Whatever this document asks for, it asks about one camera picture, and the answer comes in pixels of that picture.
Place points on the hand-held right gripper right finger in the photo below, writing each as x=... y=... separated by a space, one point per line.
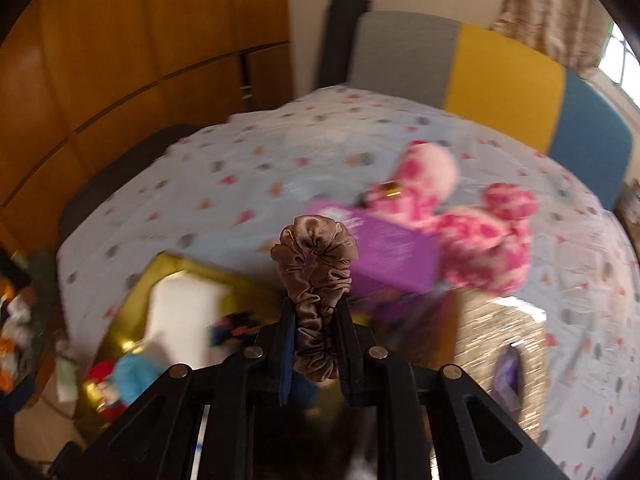
x=345 y=355

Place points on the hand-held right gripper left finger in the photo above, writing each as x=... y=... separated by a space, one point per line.
x=286 y=360

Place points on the brown satin scrunchie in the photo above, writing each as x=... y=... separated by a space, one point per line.
x=312 y=340

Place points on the blue plush towel toy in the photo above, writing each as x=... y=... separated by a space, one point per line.
x=137 y=375

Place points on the purple cardboard box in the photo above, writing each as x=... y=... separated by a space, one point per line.
x=385 y=250

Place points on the ornate metallic tissue box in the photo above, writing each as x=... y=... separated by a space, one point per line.
x=490 y=340

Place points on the pink spotted plush toy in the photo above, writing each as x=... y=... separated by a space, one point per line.
x=480 y=245

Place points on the pile of assorted clutter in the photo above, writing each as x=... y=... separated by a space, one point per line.
x=20 y=310

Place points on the grey yellow blue sofa backrest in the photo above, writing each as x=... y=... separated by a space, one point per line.
x=500 y=80

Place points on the black armrest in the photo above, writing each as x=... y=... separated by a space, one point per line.
x=342 y=35

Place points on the wooden wardrobe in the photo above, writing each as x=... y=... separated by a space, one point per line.
x=125 y=50

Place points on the window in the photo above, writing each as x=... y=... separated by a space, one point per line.
x=625 y=70

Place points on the beige starfish print curtain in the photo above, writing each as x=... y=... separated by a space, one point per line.
x=550 y=10

